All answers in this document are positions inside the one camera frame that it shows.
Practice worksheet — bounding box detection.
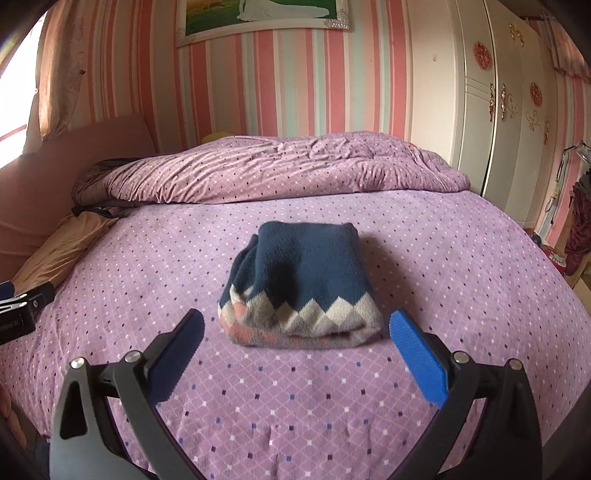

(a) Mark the navy argyle knit sweater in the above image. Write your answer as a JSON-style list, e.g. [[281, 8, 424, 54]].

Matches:
[[217, 221, 384, 350]]

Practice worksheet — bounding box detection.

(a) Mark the white wardrobe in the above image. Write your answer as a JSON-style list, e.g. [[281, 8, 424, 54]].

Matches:
[[406, 1, 558, 228]]

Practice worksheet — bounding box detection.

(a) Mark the beige pillow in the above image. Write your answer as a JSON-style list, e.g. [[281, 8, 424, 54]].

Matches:
[[12, 211, 118, 294]]

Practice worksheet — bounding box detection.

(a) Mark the purple dotted bed blanket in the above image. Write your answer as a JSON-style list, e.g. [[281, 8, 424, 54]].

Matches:
[[1, 191, 590, 479]]

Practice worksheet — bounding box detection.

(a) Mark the beige window curtain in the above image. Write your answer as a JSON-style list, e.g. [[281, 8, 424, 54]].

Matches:
[[36, 1, 86, 141]]

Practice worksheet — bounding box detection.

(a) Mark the crumpled purple duvet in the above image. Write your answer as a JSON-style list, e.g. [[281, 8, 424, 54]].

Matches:
[[72, 131, 470, 207]]

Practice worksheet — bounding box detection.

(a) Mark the left hand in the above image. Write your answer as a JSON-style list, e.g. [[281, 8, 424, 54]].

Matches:
[[0, 383, 27, 449]]

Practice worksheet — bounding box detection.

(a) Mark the framed wall picture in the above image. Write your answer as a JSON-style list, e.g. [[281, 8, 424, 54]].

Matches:
[[176, 0, 351, 47]]

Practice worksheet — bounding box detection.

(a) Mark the pink upholstered headboard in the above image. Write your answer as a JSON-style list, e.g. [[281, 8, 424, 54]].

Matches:
[[0, 114, 156, 281]]

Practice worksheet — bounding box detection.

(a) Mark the maroon hanging garment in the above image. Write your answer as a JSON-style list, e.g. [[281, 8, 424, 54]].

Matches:
[[565, 171, 591, 276]]

